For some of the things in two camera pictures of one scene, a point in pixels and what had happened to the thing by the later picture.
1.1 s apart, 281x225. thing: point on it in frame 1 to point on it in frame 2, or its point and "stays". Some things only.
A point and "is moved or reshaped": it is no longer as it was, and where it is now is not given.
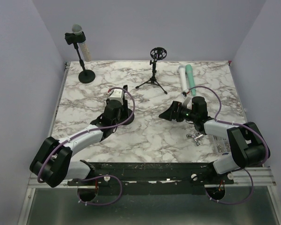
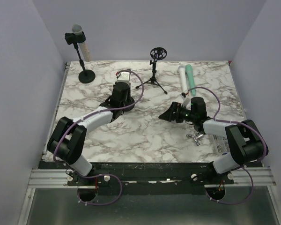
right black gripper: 170,114 stays
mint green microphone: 190,76 stays
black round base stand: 129,114 is moved or reshaped
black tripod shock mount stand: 157,53 stays
